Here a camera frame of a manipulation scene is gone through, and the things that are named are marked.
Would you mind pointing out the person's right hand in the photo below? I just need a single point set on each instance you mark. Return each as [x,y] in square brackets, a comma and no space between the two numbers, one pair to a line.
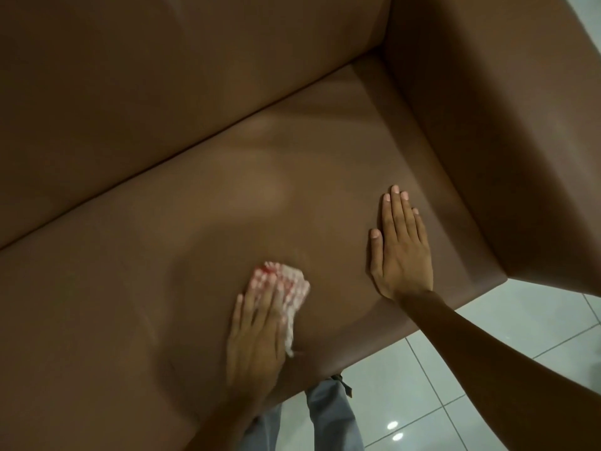
[404,258]

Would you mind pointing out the person's left hand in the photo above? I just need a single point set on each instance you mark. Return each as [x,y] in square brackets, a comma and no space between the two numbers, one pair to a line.
[256,342]

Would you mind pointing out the person's right forearm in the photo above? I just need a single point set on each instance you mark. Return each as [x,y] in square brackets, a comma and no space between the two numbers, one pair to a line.
[507,371]

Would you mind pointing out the brown leather sofa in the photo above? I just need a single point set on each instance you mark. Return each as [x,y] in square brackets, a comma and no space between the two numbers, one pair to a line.
[188,159]

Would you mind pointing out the red white checkered cloth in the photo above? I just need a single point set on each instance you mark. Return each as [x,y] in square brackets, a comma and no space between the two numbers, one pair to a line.
[293,286]

